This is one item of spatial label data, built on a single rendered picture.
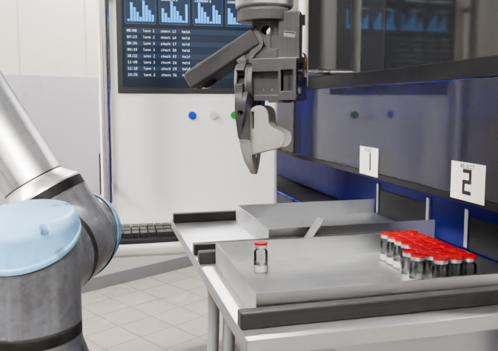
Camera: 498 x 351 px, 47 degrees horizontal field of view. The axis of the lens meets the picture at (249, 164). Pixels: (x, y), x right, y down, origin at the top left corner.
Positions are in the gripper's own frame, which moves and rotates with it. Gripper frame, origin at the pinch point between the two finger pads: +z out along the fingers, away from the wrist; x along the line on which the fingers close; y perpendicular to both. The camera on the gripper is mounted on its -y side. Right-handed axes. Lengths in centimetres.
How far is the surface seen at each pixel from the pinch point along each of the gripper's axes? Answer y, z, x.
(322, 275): 8.4, 17.8, 10.5
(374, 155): 12.6, 2.6, 47.5
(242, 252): -5.6, 16.2, 14.5
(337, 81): 2, -14, 65
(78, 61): -174, -33, 224
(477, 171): 30.3, 2.0, 18.8
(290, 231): -0.6, 15.1, 27.4
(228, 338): -34, 65, 90
